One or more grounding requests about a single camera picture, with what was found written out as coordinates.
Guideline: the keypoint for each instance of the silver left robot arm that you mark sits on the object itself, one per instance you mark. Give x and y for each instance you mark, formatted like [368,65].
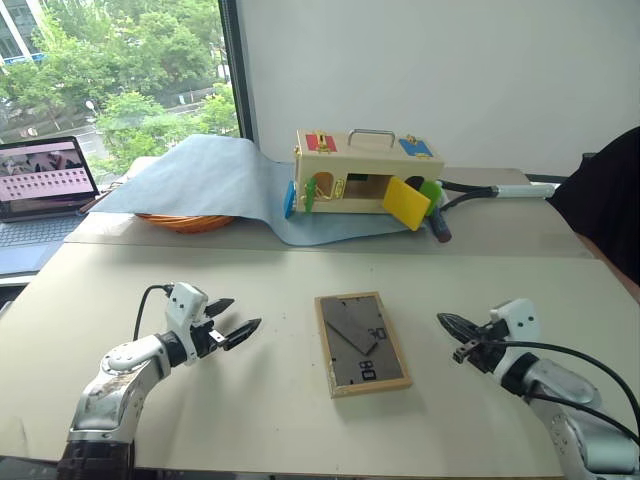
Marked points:
[117,385]

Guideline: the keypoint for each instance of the person in black clothing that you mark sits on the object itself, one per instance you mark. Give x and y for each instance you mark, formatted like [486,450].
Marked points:
[607,200]

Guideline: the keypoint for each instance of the red-tipped black tool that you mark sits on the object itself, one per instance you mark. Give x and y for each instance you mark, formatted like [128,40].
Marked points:
[441,227]

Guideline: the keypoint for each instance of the wooden lock box toy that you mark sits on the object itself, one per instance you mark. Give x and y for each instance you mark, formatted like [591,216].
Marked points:
[365,165]

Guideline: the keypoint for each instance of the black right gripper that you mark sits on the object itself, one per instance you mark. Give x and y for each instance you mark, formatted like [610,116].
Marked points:
[484,350]

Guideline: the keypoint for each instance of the black window frame post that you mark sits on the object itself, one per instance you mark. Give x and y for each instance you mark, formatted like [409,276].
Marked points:
[239,65]

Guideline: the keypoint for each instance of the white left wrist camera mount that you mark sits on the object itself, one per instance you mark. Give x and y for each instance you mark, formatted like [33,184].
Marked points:
[185,305]

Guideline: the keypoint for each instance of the face-down wooden picture frame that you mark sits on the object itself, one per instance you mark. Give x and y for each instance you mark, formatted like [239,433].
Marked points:
[362,345]

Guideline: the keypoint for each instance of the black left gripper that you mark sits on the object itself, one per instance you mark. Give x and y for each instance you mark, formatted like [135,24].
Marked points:
[202,340]

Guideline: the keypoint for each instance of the open laptop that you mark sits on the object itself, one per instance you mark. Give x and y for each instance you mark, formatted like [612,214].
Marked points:
[42,175]

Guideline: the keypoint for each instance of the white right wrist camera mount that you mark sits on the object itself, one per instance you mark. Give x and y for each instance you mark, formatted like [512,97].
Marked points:
[522,325]

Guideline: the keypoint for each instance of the yellow lock box door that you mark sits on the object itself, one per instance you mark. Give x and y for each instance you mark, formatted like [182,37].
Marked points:
[406,202]

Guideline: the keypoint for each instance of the blue cloth sheet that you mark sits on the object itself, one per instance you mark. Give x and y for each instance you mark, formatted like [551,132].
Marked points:
[210,175]

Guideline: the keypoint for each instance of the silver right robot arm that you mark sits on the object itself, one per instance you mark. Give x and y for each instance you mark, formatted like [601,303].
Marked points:
[565,400]

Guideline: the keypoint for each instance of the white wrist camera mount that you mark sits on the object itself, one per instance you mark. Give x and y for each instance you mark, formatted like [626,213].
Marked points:
[522,325]
[185,305]

